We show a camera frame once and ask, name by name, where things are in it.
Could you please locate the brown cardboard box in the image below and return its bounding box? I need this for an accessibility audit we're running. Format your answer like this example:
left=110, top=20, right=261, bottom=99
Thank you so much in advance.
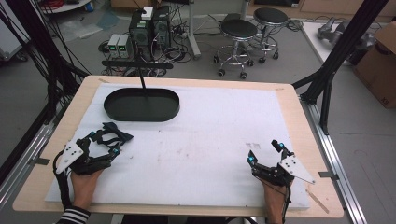
left=352, top=21, right=396, bottom=110

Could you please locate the black round stool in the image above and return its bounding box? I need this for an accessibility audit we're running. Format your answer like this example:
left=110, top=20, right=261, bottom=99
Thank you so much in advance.
left=213, top=18, right=260, bottom=80
left=250, top=7, right=290, bottom=64

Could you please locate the round white table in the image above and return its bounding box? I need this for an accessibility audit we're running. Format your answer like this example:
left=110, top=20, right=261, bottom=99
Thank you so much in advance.
left=39, top=0, right=93, bottom=15

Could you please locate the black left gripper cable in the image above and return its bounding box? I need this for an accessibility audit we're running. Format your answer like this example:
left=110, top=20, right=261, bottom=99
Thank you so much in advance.
left=51, top=150, right=73, bottom=211

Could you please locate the black oval tray stand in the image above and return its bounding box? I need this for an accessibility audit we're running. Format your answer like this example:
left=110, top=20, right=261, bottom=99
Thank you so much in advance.
left=101, top=60, right=181, bottom=123

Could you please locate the small white box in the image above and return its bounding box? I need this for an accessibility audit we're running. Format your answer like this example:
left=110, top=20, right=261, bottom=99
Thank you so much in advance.
left=140, top=6, right=154, bottom=21

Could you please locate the person's right hand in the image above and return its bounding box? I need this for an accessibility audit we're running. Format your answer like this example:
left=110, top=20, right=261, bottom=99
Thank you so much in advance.
left=261, top=179, right=293, bottom=220

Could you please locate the thin wooden stick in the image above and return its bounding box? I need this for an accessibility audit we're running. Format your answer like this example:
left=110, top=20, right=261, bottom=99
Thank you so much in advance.
left=305, top=189, right=331, bottom=215

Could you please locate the person's left hand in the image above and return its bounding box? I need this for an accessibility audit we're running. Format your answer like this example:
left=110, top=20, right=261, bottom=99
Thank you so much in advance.
left=70, top=168, right=105, bottom=210

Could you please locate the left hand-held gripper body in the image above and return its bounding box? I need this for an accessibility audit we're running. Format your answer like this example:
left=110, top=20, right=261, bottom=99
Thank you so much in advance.
left=55, top=138, right=114, bottom=176

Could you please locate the tangle of floor cables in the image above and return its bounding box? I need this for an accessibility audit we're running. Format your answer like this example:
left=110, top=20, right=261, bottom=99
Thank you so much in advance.
left=97, top=6, right=225, bottom=78

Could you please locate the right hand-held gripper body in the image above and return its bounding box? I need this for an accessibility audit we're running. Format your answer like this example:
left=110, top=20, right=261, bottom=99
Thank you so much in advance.
left=251, top=154, right=316, bottom=188

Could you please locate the aluminium rail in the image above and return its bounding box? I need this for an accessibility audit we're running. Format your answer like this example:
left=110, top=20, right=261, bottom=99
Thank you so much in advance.
left=299, top=96, right=369, bottom=224
left=0, top=122, right=56, bottom=208

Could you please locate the black metal frame strut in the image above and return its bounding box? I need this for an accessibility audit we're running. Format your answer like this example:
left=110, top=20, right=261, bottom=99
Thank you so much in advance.
left=0, top=0, right=92, bottom=125
left=291, top=0, right=390, bottom=136

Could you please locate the black tape strip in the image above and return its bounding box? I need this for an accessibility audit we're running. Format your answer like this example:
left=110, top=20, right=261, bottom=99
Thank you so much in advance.
left=29, top=157, right=51, bottom=166
left=318, top=171, right=340, bottom=182

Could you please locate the grey power supply unit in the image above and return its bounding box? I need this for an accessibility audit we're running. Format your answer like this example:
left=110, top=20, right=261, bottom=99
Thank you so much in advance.
left=117, top=34, right=133, bottom=59
left=106, top=33, right=121, bottom=59

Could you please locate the black bow tie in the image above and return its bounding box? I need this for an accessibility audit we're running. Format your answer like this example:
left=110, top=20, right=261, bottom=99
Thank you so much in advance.
left=97, top=121, right=134, bottom=147

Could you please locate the white foam mat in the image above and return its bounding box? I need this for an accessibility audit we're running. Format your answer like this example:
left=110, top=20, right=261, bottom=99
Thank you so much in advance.
left=44, top=82, right=311, bottom=210

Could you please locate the grey table leg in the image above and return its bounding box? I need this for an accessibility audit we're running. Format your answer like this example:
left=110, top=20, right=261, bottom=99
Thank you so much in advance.
left=186, top=0, right=203, bottom=61

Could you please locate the black computer tower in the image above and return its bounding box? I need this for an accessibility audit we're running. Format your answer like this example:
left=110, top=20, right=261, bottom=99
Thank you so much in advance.
left=151, top=5, right=172, bottom=52
left=128, top=9, right=154, bottom=61

